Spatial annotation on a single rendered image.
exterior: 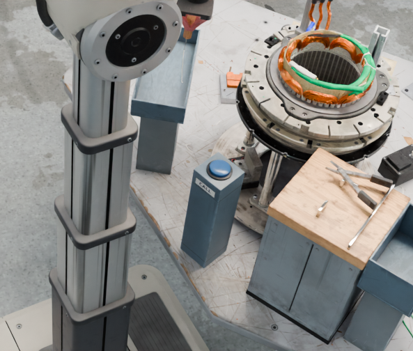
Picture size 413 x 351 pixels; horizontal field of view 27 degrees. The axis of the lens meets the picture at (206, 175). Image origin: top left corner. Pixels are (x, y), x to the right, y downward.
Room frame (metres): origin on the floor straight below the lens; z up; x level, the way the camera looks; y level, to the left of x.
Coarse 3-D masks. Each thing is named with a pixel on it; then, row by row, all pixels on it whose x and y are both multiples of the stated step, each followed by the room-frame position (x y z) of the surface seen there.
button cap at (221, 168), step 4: (216, 160) 1.13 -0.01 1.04; (220, 160) 1.13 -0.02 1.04; (212, 164) 1.11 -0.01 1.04; (216, 164) 1.11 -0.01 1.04; (220, 164) 1.12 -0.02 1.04; (224, 164) 1.12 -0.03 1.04; (228, 164) 1.12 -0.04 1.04; (212, 168) 1.10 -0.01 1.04; (216, 168) 1.11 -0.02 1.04; (220, 168) 1.11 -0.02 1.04; (224, 168) 1.11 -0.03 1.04; (228, 168) 1.11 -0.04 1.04; (212, 172) 1.10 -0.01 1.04; (216, 172) 1.10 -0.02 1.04; (220, 172) 1.10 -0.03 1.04; (224, 172) 1.10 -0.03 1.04; (228, 172) 1.10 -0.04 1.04; (216, 176) 1.09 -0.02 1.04; (220, 176) 1.09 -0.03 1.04; (224, 176) 1.09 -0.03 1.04
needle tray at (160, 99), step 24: (192, 48) 1.45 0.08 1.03; (168, 72) 1.36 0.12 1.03; (192, 72) 1.33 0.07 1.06; (144, 96) 1.28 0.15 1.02; (168, 96) 1.29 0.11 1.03; (144, 120) 1.30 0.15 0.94; (168, 120) 1.23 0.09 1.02; (144, 144) 1.30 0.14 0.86; (168, 144) 1.30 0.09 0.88; (144, 168) 1.30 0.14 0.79; (168, 168) 1.30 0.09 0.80
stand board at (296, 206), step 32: (320, 160) 1.16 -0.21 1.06; (288, 192) 1.06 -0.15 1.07; (320, 192) 1.08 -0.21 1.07; (352, 192) 1.09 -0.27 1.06; (384, 192) 1.11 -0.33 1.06; (288, 224) 1.00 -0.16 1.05; (320, 224) 1.00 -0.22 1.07; (352, 224) 1.01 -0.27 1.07; (384, 224) 1.03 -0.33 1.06; (352, 256) 0.94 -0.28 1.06
